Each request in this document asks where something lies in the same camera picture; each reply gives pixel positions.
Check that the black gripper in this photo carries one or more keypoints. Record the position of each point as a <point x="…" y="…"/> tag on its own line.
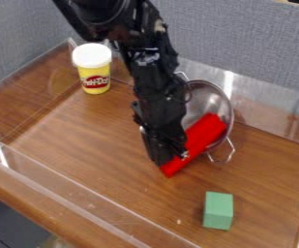
<point x="159" y="111"/>

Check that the red rectangular block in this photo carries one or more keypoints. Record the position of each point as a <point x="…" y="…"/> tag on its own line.
<point x="201" y="134"/>

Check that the small stainless steel pot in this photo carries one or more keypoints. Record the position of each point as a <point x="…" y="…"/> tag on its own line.
<point x="205" y="98"/>

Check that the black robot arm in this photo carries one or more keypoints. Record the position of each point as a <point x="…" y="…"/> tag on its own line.
<point x="131" y="25"/>

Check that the green foam block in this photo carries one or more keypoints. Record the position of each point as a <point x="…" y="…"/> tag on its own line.
<point x="219" y="211"/>

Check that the yellow Play-Doh container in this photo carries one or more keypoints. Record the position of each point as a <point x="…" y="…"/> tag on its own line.
<point x="91" y="59"/>

